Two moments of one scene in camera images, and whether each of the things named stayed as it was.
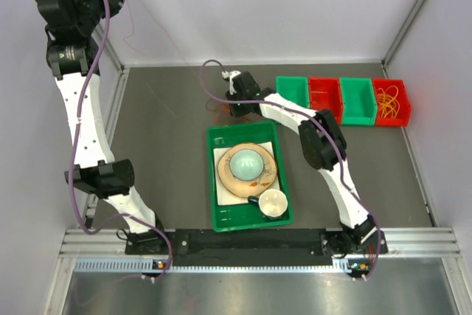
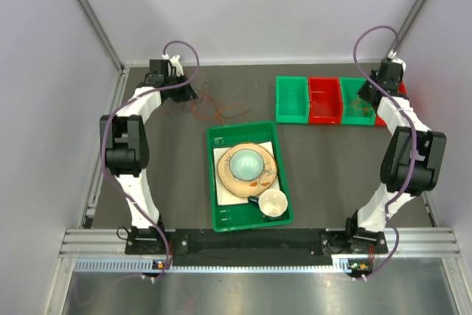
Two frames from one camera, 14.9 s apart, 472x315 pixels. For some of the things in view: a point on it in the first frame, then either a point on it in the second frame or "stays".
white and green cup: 273,204 stays
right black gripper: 237,113 to 363,93
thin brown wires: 129,35 to 216,107
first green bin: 294,88 stays
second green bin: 360,106 stays
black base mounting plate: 237,242 stays
